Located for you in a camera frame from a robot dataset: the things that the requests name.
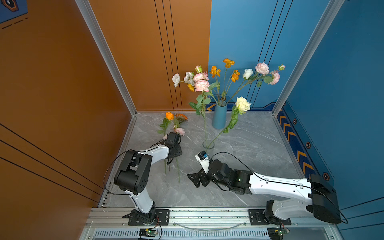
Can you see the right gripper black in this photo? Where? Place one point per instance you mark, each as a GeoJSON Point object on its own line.
{"type": "Point", "coordinates": [195, 177]}

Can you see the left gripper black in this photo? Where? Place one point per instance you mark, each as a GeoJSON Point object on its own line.
{"type": "Point", "coordinates": [180, 152]}

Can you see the pink rose bud stem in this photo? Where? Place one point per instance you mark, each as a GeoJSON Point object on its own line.
{"type": "Point", "coordinates": [167, 162]}

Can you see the clear glass cylinder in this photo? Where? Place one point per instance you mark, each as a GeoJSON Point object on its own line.
{"type": "Point", "coordinates": [208, 146]}

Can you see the teal cylindrical vase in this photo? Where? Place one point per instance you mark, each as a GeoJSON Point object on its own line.
{"type": "Point", "coordinates": [220, 112]}

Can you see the large pink peony stem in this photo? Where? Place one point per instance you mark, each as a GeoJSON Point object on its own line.
{"type": "Point", "coordinates": [200, 110]}

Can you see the cream flower stem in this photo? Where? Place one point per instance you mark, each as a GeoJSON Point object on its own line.
{"type": "Point", "coordinates": [240, 107]}

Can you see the orange poppy flower stem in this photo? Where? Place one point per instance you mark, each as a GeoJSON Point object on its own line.
{"type": "Point", "coordinates": [224, 77]}

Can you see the white rose flower stem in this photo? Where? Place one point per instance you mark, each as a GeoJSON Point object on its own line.
{"type": "Point", "coordinates": [248, 78]}

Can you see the pink rose flower stem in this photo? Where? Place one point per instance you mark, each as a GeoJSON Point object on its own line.
{"type": "Point", "coordinates": [263, 74]}

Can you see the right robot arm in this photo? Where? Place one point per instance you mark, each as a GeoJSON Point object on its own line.
{"type": "Point", "coordinates": [312, 197]}

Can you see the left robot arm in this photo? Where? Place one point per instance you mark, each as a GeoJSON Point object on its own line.
{"type": "Point", "coordinates": [132, 177]}

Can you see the orange gerbera flower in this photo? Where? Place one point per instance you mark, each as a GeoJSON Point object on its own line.
{"type": "Point", "coordinates": [179, 119]}

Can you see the orange ranunculus flower stem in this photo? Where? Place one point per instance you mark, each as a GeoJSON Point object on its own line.
{"type": "Point", "coordinates": [167, 121]}

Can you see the left green circuit board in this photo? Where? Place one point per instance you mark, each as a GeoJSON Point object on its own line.
{"type": "Point", "coordinates": [148, 234]}

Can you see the right circuit board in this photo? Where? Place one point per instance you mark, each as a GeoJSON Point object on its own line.
{"type": "Point", "coordinates": [277, 234]}

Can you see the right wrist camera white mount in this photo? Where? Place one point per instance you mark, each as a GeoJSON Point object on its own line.
{"type": "Point", "coordinates": [204, 160]}

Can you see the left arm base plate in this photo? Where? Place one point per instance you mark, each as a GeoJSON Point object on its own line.
{"type": "Point", "coordinates": [160, 216]}

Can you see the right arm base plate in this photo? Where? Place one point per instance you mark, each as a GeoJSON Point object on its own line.
{"type": "Point", "coordinates": [263, 217]}

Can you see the aluminium front rail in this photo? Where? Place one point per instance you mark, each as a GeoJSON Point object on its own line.
{"type": "Point", "coordinates": [215, 223]}

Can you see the left aluminium corner post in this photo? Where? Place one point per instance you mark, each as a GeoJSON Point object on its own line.
{"type": "Point", "coordinates": [99, 38]}

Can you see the aluminium corner post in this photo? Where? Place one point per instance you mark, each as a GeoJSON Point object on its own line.
{"type": "Point", "coordinates": [99, 38]}
{"type": "Point", "coordinates": [318, 34]}

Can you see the right aluminium corner post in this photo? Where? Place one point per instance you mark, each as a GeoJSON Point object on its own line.
{"type": "Point", "coordinates": [318, 34]}

